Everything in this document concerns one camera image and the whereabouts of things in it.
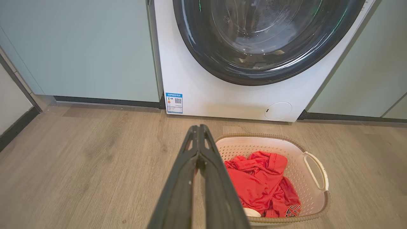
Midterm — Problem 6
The white garment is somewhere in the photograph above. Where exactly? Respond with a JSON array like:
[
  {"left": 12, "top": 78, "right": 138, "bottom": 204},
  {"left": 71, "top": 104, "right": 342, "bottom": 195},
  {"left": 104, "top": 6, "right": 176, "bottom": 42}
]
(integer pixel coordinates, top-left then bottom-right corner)
[{"left": 243, "top": 207, "right": 262, "bottom": 218}]

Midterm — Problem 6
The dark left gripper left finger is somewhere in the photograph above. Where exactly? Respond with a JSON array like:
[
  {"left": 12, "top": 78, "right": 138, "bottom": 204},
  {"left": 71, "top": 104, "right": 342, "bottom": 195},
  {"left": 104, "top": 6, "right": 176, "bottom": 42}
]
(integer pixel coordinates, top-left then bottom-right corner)
[{"left": 147, "top": 125, "right": 200, "bottom": 229}]

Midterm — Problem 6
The red jersey garment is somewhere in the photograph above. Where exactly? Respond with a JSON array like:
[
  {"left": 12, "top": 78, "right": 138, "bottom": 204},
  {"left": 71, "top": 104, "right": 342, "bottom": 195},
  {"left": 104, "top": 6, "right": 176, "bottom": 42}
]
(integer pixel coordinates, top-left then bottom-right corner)
[{"left": 224, "top": 151, "right": 301, "bottom": 218}]

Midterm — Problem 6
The pale green cabinet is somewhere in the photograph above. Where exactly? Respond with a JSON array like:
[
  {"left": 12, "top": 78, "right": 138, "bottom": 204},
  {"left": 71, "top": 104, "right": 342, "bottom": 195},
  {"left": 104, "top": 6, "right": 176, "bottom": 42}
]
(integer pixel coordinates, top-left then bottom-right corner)
[
  {"left": 299, "top": 0, "right": 407, "bottom": 122},
  {"left": 0, "top": 0, "right": 164, "bottom": 107}
]

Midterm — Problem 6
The blue energy label sticker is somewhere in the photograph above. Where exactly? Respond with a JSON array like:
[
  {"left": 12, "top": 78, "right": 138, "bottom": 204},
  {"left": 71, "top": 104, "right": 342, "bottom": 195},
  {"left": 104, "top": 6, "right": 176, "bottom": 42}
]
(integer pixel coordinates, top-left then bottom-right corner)
[{"left": 165, "top": 93, "right": 183, "bottom": 114}]

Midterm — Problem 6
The white perforated laundry basket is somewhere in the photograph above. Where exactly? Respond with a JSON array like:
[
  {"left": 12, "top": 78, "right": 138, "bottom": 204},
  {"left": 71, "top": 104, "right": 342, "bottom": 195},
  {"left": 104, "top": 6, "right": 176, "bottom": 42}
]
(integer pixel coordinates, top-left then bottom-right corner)
[{"left": 214, "top": 133, "right": 330, "bottom": 226}]

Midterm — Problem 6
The white front-load washing machine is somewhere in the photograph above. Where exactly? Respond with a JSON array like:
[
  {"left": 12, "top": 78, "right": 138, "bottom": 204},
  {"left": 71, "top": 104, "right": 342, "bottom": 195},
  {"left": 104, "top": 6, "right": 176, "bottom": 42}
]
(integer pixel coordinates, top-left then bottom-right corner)
[{"left": 148, "top": 0, "right": 377, "bottom": 122}]

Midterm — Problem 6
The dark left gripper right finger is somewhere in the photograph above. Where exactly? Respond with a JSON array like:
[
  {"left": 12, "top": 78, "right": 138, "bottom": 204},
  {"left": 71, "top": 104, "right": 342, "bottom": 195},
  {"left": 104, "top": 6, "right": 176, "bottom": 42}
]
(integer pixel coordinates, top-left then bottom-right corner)
[{"left": 199, "top": 124, "right": 252, "bottom": 229}]

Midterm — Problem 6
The black round glass washer door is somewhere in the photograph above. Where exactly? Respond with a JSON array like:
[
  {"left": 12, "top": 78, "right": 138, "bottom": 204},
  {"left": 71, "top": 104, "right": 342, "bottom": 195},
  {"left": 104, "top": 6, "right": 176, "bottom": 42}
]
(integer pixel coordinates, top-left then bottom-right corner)
[{"left": 173, "top": 0, "right": 367, "bottom": 86}]

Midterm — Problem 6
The round white filter cover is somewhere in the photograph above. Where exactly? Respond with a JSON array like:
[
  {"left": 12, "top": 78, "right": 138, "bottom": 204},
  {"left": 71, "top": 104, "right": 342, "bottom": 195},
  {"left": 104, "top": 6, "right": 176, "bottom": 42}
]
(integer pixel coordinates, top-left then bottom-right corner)
[{"left": 265, "top": 102, "right": 293, "bottom": 121}]

